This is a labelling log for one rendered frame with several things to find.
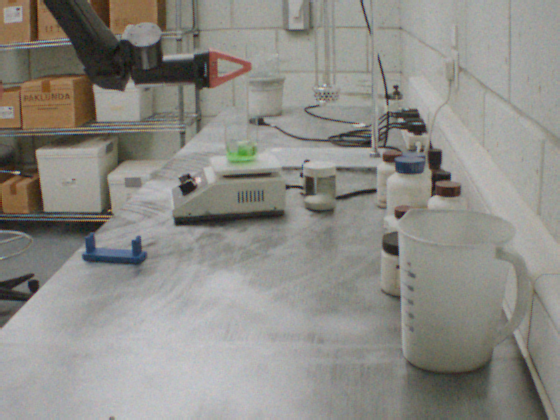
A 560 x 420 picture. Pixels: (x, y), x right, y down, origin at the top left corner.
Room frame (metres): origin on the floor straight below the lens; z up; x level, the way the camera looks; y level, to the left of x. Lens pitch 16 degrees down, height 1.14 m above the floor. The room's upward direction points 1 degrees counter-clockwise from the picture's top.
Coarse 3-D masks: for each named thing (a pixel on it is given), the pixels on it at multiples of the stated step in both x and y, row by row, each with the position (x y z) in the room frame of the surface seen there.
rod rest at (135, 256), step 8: (88, 240) 1.08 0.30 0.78; (136, 240) 1.07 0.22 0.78; (88, 248) 1.08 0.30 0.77; (96, 248) 1.10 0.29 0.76; (104, 248) 1.10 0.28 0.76; (136, 248) 1.07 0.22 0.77; (88, 256) 1.07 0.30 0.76; (96, 256) 1.07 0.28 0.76; (104, 256) 1.07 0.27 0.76; (112, 256) 1.07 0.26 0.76; (120, 256) 1.06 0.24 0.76; (128, 256) 1.06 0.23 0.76; (136, 256) 1.06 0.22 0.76; (144, 256) 1.08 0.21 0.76
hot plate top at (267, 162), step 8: (216, 160) 1.36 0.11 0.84; (224, 160) 1.36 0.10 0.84; (264, 160) 1.35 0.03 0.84; (272, 160) 1.35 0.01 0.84; (216, 168) 1.30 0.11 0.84; (224, 168) 1.29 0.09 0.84; (232, 168) 1.29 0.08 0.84; (240, 168) 1.29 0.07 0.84; (248, 168) 1.29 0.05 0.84; (256, 168) 1.29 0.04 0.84; (264, 168) 1.29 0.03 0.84; (272, 168) 1.29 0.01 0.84; (280, 168) 1.30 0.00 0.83
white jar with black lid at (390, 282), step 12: (384, 240) 0.93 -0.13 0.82; (396, 240) 0.93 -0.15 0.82; (384, 252) 0.93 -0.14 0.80; (396, 252) 0.91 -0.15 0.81; (384, 264) 0.93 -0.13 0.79; (396, 264) 0.91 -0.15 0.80; (384, 276) 0.93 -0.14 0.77; (396, 276) 0.91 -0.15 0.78; (384, 288) 0.93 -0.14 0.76; (396, 288) 0.91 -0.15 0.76
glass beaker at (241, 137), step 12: (228, 120) 1.36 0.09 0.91; (240, 120) 1.37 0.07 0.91; (252, 120) 1.32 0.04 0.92; (228, 132) 1.32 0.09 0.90; (240, 132) 1.31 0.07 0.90; (252, 132) 1.32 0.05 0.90; (228, 144) 1.32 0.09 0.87; (240, 144) 1.31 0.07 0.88; (252, 144) 1.32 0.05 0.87; (228, 156) 1.32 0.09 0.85; (240, 156) 1.31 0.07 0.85; (252, 156) 1.32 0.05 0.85
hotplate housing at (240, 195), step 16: (208, 176) 1.32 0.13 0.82; (224, 176) 1.30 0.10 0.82; (240, 176) 1.30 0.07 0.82; (256, 176) 1.30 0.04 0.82; (272, 176) 1.30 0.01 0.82; (208, 192) 1.27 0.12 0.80; (224, 192) 1.27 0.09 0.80; (240, 192) 1.28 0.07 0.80; (256, 192) 1.28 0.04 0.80; (272, 192) 1.29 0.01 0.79; (176, 208) 1.26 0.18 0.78; (192, 208) 1.26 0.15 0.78; (208, 208) 1.27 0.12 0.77; (224, 208) 1.27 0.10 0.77; (240, 208) 1.28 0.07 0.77; (256, 208) 1.28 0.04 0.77; (272, 208) 1.29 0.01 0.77
